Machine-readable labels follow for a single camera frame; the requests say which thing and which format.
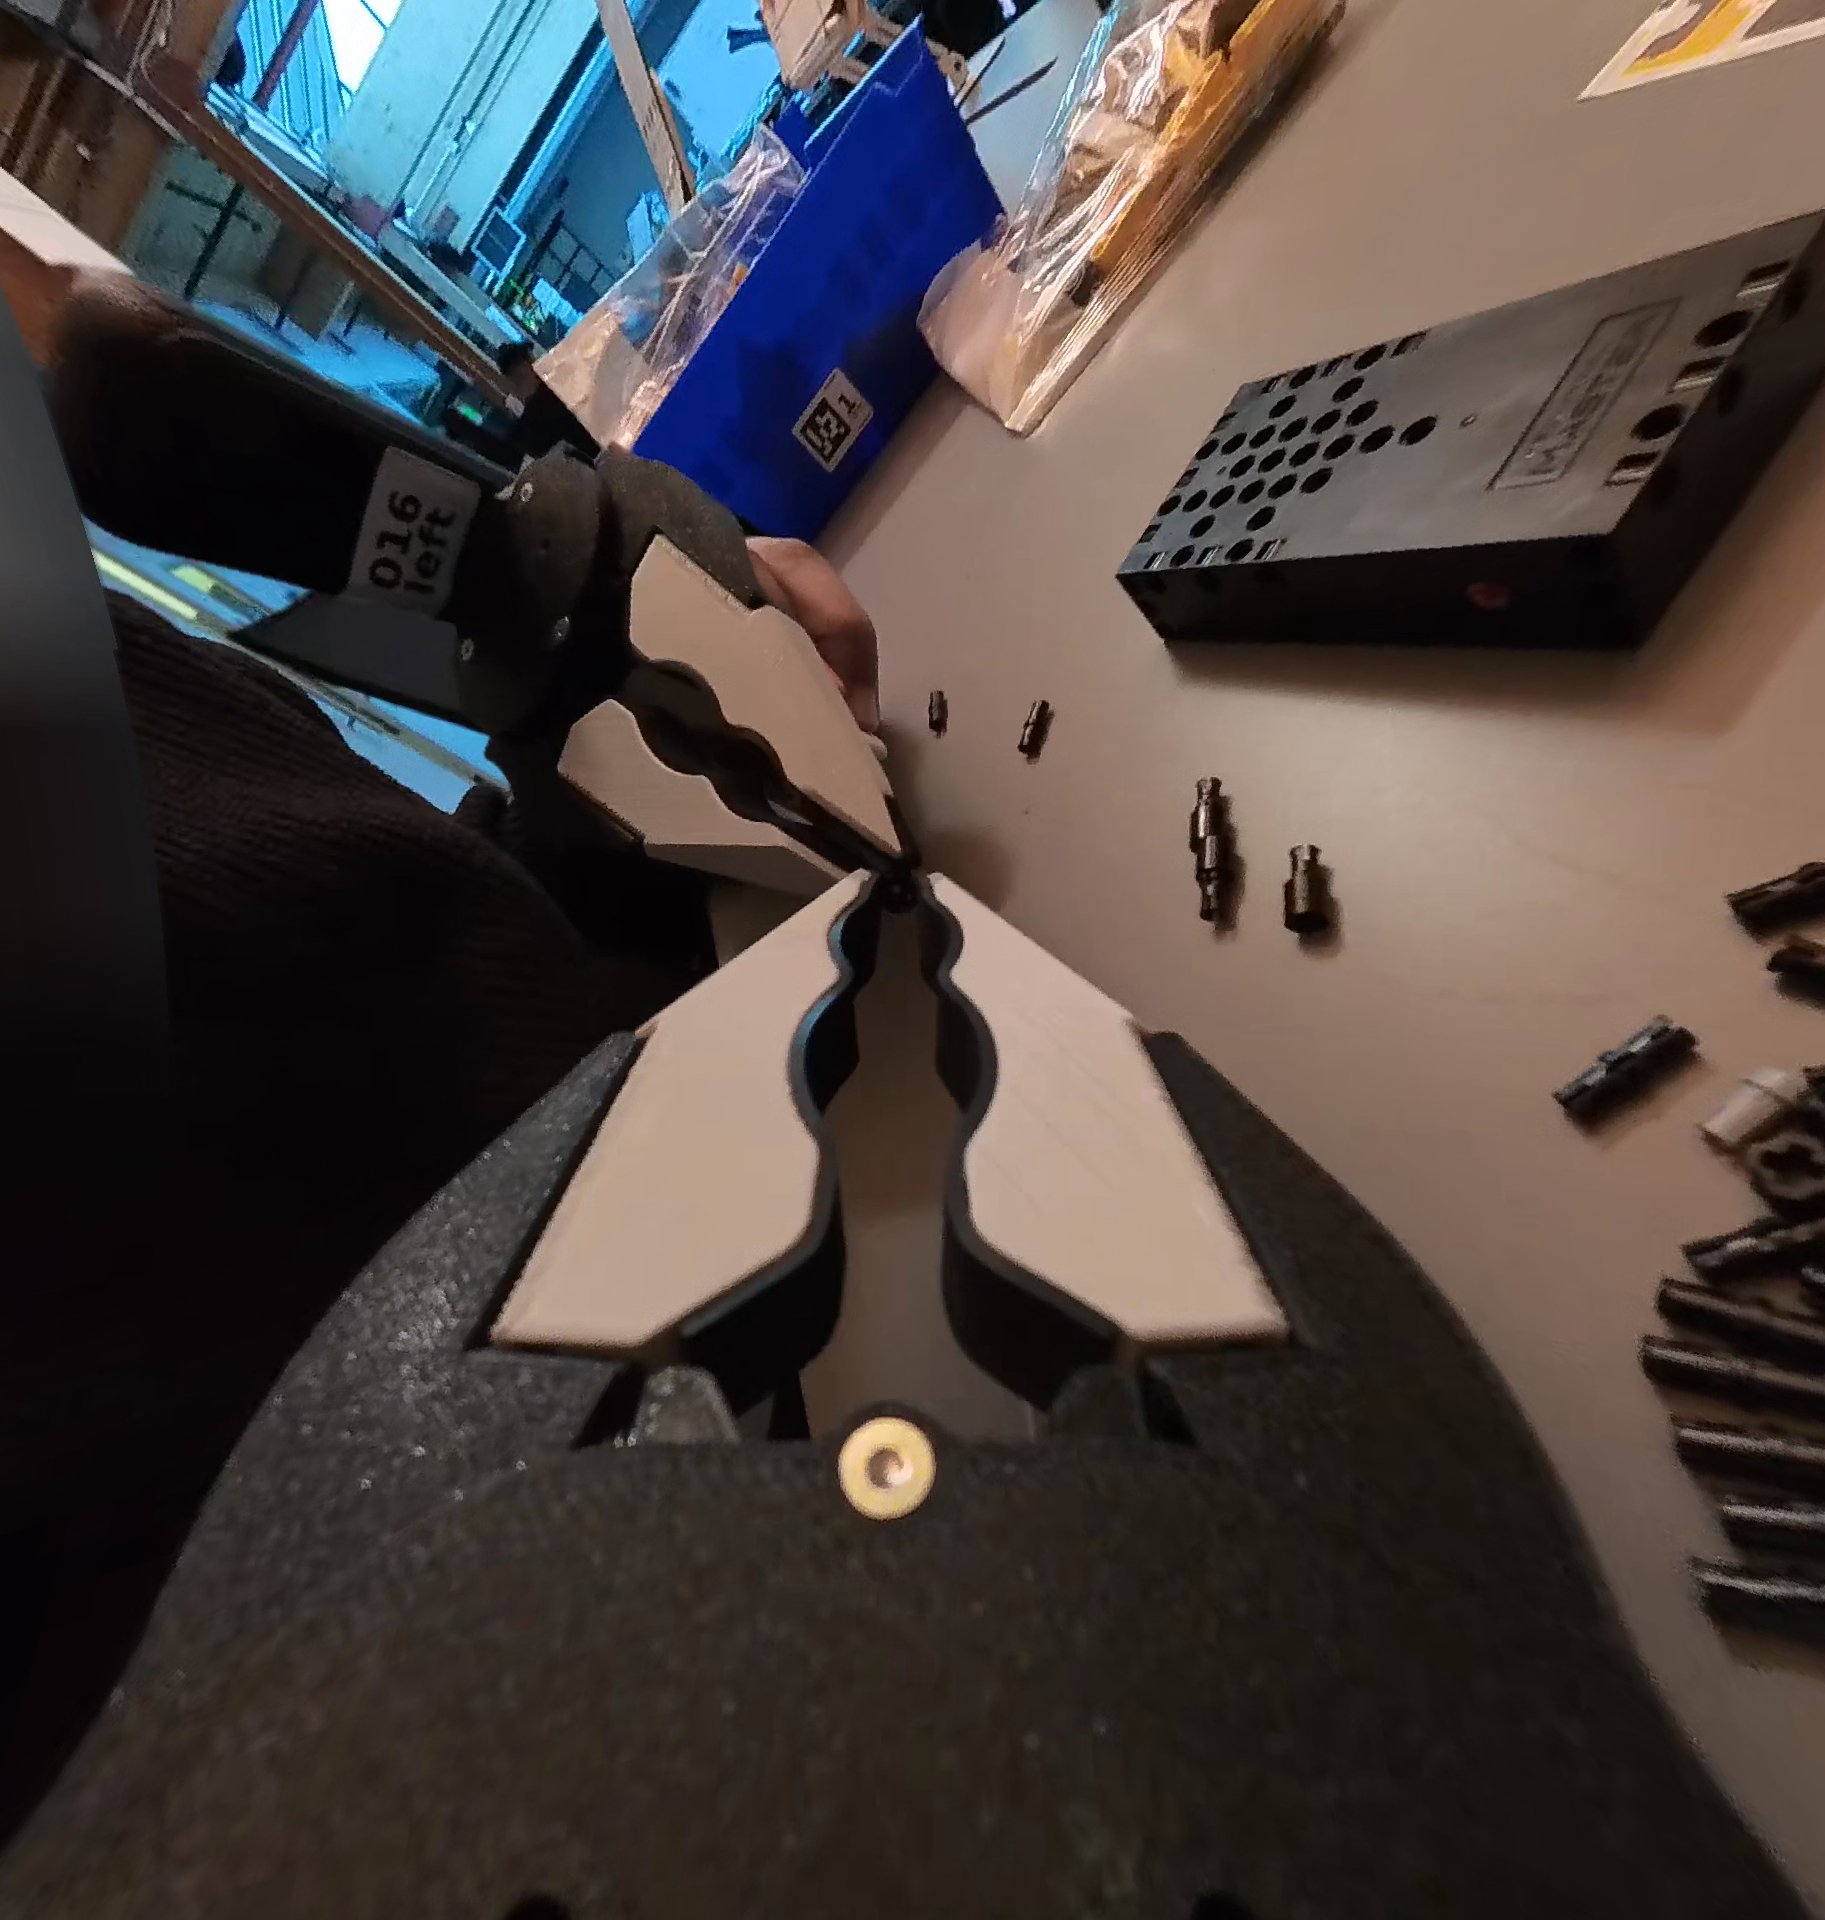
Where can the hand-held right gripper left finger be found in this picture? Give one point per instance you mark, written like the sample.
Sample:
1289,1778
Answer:
672,1185

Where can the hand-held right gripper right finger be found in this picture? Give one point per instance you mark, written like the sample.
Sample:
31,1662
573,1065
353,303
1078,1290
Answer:
1107,1185

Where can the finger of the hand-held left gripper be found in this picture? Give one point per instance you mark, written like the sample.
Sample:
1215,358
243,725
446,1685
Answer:
762,690
658,802

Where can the small black bolt pin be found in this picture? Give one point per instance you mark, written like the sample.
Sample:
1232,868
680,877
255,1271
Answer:
900,896

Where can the pile of small plastic pins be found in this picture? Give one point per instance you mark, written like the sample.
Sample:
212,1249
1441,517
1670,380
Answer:
1767,1350

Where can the person's left hand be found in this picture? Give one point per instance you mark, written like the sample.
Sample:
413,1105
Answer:
830,630

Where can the long black joined pin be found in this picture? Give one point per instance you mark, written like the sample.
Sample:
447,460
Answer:
1212,848

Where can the short black stubby pin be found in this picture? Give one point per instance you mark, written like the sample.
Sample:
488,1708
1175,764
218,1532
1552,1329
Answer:
1306,888

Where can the clear plastic bag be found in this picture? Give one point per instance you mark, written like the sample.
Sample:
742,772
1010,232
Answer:
672,287

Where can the blue storage bin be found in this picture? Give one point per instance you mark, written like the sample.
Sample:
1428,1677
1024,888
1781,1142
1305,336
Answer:
853,270

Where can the black ridged pin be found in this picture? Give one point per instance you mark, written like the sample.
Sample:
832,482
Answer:
1623,1065

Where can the clear bag of yellow parts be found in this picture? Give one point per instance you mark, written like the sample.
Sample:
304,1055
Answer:
1137,197

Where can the black perforated plastic block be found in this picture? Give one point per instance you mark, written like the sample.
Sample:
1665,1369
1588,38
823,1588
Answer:
1483,450

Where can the yellow sticker sheet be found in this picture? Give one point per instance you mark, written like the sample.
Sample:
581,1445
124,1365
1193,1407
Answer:
1693,38

